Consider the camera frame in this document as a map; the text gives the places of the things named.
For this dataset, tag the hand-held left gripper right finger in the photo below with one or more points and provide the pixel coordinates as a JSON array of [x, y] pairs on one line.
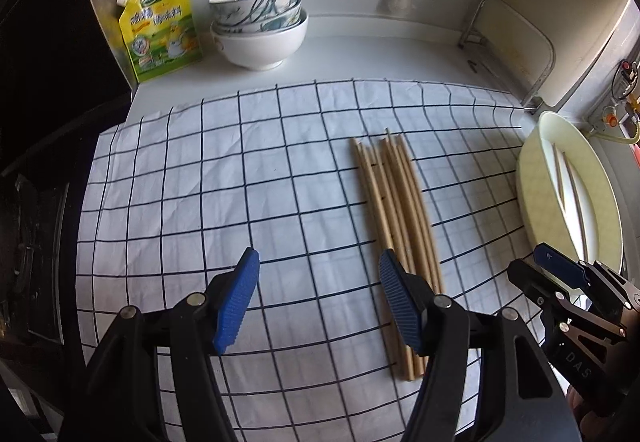
[[400, 302]]

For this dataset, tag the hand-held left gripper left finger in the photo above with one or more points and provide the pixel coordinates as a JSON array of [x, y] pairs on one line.
[[237, 302]]

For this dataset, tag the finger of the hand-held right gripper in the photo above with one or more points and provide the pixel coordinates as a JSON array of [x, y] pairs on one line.
[[560, 263], [532, 282]]

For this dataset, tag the cream round basin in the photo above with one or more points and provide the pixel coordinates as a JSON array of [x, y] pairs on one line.
[[535, 192]]

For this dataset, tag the single wooden chopstick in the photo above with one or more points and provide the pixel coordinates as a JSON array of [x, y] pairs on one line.
[[559, 177]]

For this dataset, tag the pile of wooden chopsticks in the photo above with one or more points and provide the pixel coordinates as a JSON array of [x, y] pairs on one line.
[[385, 202]]

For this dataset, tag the person's right hand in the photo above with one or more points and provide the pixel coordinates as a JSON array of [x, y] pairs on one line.
[[580, 414]]

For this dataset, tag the white checked cloth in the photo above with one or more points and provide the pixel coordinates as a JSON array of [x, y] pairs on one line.
[[200, 182]]

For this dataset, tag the gas regulator with orange knob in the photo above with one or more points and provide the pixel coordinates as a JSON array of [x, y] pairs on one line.
[[611, 118]]

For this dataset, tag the red and black device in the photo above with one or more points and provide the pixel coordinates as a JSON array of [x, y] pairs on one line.
[[627, 68]]

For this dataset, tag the black gas stove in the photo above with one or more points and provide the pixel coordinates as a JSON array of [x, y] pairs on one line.
[[35, 247]]

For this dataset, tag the plain white bowl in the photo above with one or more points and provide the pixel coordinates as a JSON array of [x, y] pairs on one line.
[[260, 47]]

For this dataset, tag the yellow seasoning pouch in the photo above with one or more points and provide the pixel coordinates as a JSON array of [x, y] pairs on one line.
[[160, 32]]

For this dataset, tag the blue patterned bowl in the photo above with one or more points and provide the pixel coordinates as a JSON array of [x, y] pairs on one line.
[[280, 22], [250, 5]]

